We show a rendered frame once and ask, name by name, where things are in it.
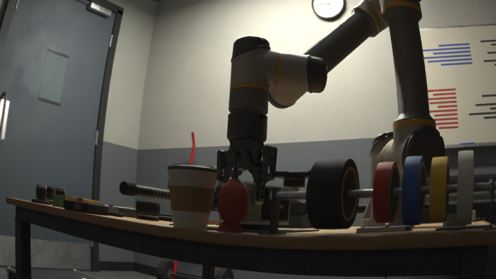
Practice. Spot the round wall clock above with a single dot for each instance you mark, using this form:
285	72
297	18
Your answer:
328	7

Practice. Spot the black flat bar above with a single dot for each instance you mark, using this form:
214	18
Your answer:
85	207

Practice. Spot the grey-blue door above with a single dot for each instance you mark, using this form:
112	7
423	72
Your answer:
50	147

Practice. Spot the black knurled knob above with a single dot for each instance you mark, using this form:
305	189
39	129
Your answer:
294	181

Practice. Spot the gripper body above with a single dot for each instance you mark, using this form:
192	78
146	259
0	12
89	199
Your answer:
247	128

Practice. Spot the dark grey tube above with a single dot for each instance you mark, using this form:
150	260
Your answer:
122	211

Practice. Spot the red thin rod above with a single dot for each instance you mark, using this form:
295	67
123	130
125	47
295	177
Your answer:
192	149

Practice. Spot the red rubber air blower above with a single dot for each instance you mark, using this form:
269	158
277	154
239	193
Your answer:
233	205

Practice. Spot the white wall board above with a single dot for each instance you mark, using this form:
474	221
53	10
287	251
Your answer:
465	81

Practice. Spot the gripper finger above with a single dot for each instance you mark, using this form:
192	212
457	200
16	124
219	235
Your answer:
228	166
267	166

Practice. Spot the green small block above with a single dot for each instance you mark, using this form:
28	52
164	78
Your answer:
58	200

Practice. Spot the grey tape roll rack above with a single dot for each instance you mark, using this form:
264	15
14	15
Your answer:
290	193

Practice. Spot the blue tape roll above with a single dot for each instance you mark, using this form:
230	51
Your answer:
411	189

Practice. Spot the grey flat sheet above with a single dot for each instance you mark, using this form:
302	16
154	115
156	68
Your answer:
383	229

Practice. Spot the paper coffee cup with lid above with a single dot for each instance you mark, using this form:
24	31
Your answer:
192	197

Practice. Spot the yellow flat bar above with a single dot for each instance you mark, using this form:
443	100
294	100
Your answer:
83	200

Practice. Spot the black wheel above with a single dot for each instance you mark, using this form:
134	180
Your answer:
224	273
164	270

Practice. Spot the black small cylinder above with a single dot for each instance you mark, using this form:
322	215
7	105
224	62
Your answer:
41	192
60	191
50	193

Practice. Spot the white tape roll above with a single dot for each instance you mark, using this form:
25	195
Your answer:
465	186

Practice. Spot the red tape roll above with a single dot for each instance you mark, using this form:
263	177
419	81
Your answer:
384	191

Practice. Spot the yellow tape roll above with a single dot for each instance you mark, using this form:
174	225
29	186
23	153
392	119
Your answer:
438	189

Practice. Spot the black tape roll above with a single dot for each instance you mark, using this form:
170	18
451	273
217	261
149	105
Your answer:
327	193

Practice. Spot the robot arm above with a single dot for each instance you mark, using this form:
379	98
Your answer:
405	69

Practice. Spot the silver door closer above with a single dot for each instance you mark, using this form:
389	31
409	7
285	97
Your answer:
98	9

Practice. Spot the wooden table with black frame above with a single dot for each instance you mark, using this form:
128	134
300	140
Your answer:
248	248

